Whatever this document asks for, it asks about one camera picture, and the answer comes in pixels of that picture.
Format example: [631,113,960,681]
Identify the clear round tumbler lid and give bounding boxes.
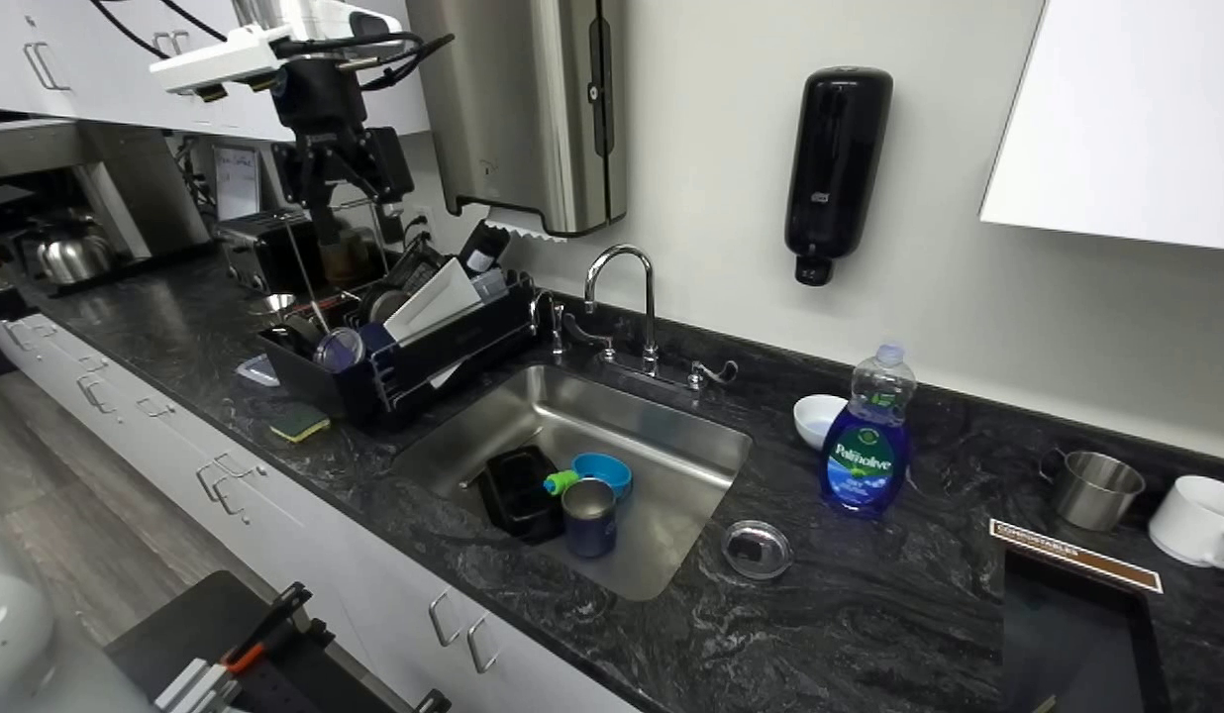
[714,514,795,587]

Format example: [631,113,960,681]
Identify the chrome sink sprayer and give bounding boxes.
[528,289,569,368]

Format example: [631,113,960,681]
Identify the stainless steel sink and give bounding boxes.
[393,362,758,605]

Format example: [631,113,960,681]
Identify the dark blue thermos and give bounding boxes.
[560,478,621,562]

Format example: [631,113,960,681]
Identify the chrome gooseneck faucet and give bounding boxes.
[578,243,665,379]

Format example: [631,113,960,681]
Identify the black plastic food container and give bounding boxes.
[474,444,569,548]

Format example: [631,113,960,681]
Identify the black dish rack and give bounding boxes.
[246,268,541,426]

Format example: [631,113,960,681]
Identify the white rectangular plastic board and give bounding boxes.
[382,256,486,351]

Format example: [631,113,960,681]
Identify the small white bowl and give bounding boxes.
[788,388,857,457]

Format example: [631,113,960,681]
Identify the steel paper towel dispenser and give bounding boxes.
[403,0,631,243]

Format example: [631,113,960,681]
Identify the blue dish soap bottle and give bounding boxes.
[819,342,918,524]

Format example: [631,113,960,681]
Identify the green yellow sponge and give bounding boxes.
[264,399,331,447]

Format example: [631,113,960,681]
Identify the white lower cabinets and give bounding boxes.
[0,308,643,713]

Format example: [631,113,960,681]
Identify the black breadboard table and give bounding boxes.
[100,566,444,713]

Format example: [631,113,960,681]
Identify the steel cup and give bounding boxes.
[1038,447,1147,533]

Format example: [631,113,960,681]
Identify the brown white label strip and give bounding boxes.
[985,514,1165,597]

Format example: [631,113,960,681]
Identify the white mug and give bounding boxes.
[1146,473,1224,574]

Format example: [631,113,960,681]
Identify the chrome faucet handle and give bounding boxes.
[687,351,743,397]

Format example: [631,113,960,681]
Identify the black wall soap dispenser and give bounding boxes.
[780,67,895,289]

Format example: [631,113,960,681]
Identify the camera on black stand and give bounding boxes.
[148,0,458,289]

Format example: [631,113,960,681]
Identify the red handled tool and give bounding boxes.
[169,578,318,713]

